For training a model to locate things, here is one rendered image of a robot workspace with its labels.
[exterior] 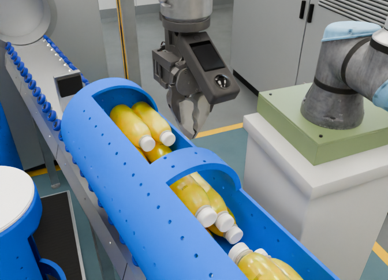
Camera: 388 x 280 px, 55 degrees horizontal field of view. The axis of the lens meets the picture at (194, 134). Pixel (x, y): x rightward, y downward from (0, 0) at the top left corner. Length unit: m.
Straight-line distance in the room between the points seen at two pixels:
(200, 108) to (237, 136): 2.37
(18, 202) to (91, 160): 0.23
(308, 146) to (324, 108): 0.10
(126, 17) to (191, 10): 1.16
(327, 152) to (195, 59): 0.48
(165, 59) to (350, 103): 0.50
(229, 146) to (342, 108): 1.99
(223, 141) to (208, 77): 2.40
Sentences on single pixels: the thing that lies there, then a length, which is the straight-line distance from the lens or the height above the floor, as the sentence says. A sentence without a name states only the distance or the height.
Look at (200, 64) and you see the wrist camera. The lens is 0.53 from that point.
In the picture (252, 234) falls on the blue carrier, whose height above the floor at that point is 1.03.
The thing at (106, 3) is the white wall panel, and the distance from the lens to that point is 5.64.
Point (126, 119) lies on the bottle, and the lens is 1.06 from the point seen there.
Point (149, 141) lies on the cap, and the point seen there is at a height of 1.13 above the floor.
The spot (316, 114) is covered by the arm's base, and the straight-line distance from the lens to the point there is 0.94.
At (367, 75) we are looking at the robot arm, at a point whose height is 1.39.
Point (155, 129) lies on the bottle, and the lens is 1.05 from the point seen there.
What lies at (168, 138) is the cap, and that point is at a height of 1.11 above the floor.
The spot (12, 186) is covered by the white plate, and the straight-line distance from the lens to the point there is 1.10.
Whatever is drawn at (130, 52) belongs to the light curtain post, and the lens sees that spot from 1.74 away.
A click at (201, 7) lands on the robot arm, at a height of 1.56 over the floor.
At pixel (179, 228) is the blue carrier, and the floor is 1.21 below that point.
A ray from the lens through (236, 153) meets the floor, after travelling 2.81.
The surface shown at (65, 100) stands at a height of 0.98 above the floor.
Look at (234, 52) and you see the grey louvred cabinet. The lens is 3.76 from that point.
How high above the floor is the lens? 1.71
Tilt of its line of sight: 35 degrees down
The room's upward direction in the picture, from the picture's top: straight up
